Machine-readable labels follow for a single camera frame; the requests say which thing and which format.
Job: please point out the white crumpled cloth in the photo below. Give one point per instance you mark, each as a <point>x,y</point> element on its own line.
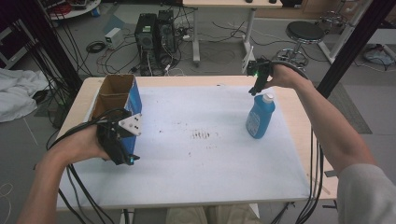
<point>18,93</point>

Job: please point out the grey sleeve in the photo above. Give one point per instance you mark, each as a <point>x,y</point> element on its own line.
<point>369,196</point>

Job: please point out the blue bottle with white cap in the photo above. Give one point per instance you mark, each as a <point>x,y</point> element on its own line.
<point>260,119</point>

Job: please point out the black frame post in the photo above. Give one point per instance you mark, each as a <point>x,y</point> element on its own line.
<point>57,46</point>
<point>351,46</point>

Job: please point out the black round stool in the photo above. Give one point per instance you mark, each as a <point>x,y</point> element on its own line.
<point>304,32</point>

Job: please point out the person's right hand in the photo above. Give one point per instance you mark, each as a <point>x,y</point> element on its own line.
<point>286,77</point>

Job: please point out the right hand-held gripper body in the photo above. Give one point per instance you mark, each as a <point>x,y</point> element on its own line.
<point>261,68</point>

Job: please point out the person's left hand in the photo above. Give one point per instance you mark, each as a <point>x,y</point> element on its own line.
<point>79,144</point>

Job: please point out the blue cardboard box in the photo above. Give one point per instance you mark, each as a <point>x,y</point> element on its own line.
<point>115,90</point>

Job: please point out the round white table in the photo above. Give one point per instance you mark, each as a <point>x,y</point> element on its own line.
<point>77,9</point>

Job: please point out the person's beige trousers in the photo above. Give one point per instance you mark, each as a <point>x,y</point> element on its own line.
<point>214,215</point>

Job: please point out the wooden desk with white legs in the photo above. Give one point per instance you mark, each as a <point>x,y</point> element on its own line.
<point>230,3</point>

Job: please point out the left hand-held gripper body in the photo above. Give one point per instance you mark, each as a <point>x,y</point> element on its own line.
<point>113,140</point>

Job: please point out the white metal stand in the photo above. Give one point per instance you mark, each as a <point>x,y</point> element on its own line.
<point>344,34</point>

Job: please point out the small white box device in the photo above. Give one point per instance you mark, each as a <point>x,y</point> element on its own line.
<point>113,38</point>

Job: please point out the black computer tower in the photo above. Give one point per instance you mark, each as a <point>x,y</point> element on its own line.
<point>166,31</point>
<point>145,35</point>

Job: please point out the white table cover sheet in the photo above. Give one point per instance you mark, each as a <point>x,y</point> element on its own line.
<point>193,168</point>

